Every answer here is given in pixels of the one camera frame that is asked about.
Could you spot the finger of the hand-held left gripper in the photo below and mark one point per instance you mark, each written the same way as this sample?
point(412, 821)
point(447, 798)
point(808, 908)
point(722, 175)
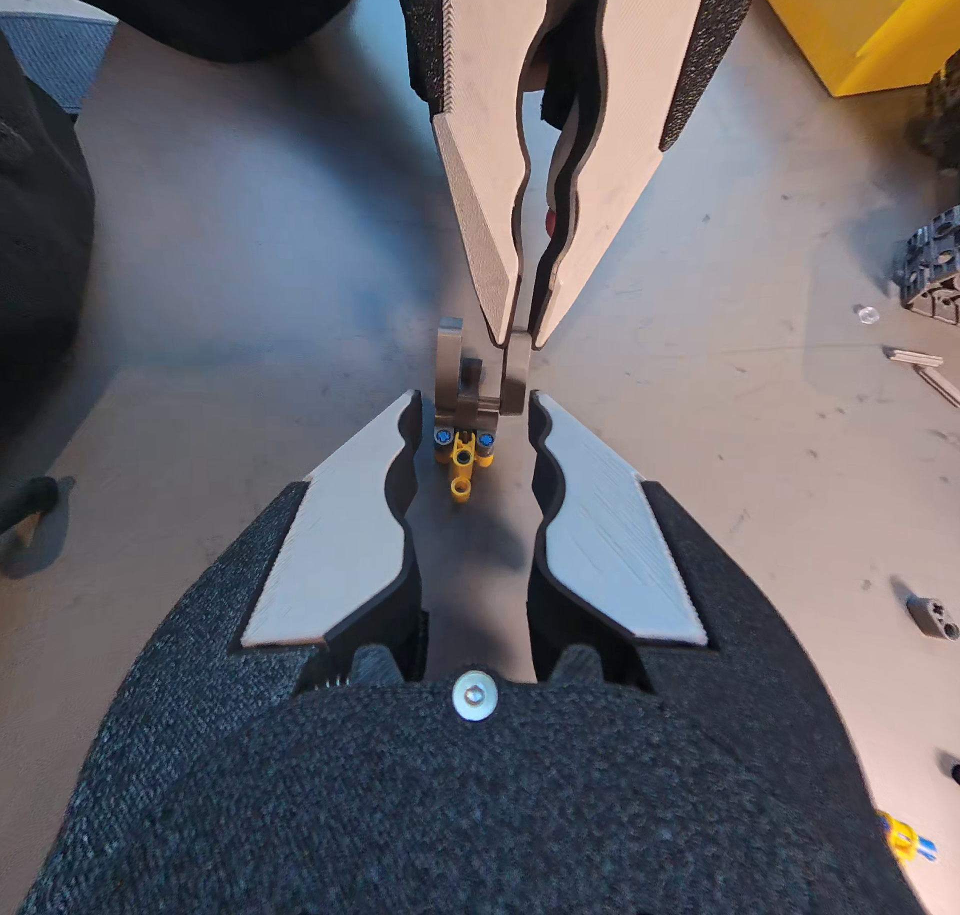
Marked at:
point(637, 67)
point(484, 105)

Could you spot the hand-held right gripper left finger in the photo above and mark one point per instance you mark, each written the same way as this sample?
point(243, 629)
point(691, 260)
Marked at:
point(337, 547)

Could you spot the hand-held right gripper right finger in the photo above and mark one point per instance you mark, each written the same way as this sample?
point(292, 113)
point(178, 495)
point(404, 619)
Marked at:
point(615, 547)

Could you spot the yellow plastic parts bin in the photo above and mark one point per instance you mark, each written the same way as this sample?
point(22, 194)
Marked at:
point(862, 45)

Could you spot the grey yellow toy brick assembly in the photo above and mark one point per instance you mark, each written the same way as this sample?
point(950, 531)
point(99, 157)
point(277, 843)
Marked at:
point(469, 405)

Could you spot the yellow toy brick cylinder assembly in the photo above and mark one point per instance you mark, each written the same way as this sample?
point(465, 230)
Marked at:
point(904, 836)

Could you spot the person's left forearm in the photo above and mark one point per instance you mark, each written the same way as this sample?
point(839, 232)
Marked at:
point(187, 0)

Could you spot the grey desk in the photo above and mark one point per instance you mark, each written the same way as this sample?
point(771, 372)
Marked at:
point(712, 442)

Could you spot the clear round toy brick stud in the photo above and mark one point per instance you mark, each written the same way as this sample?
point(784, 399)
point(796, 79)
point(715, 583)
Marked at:
point(868, 313)

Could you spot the tracked toy brick vehicle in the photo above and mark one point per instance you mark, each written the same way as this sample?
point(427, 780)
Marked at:
point(934, 270)

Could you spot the small grey toy brick connector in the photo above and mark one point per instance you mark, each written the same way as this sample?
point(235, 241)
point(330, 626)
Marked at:
point(932, 616)

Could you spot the small black toy brick connector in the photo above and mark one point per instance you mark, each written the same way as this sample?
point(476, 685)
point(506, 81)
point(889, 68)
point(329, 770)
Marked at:
point(954, 771)

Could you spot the grey woven chair seat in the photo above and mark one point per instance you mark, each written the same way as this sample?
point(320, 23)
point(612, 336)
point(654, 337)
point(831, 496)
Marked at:
point(67, 52)

